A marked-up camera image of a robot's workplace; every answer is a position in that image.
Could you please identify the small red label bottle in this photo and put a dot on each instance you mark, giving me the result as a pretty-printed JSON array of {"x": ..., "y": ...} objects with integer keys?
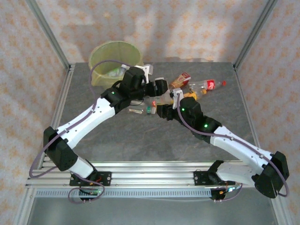
[{"x": 154, "y": 104}]

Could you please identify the clear unlabelled plastic bottle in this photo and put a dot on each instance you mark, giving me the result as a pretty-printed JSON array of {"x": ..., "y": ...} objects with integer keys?
[{"x": 167, "y": 99}]

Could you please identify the small green cap bottle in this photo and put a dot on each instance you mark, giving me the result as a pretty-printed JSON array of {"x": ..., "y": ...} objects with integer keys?
[{"x": 148, "y": 110}]

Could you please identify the brown tea bottle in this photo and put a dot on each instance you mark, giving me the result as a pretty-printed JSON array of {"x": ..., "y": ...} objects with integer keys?
[{"x": 180, "y": 80}]

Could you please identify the red label cola bottle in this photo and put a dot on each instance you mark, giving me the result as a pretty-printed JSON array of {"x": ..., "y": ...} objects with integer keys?
[{"x": 211, "y": 84}]

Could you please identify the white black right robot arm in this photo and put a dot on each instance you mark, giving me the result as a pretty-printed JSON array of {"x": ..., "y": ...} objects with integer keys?
[{"x": 234, "y": 145}]

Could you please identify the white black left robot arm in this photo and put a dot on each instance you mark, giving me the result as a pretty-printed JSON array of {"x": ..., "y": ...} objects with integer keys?
[{"x": 82, "y": 126}]

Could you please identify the yellow-lined trash bin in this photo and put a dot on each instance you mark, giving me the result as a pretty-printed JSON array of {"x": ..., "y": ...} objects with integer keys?
[{"x": 110, "y": 54}]

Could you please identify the orange yellow label bottle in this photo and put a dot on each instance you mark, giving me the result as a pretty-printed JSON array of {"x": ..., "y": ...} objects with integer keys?
[{"x": 191, "y": 94}]

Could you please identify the grey metal lower panel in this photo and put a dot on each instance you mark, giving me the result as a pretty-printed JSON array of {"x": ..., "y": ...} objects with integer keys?
[{"x": 152, "y": 211}]

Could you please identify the aluminium table side rail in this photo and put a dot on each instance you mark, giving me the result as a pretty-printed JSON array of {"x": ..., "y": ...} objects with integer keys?
[
  {"x": 243, "y": 93},
  {"x": 57, "y": 117}
]

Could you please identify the aluminium cross rail beam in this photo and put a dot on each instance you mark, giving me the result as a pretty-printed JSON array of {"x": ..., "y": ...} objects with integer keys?
[{"x": 152, "y": 175}]

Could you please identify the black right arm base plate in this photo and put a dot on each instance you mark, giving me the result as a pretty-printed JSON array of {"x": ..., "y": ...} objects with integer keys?
[{"x": 199, "y": 178}]

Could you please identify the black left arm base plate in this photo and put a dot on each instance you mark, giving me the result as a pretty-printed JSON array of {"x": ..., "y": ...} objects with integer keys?
[{"x": 105, "y": 178}]

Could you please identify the aluminium frame post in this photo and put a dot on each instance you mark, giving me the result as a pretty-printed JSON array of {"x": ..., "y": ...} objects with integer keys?
[
  {"x": 256, "y": 30},
  {"x": 48, "y": 30}
]

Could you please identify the aluminium frame leg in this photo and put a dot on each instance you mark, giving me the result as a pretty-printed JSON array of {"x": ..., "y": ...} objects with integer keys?
[
  {"x": 281, "y": 211},
  {"x": 23, "y": 208}
]

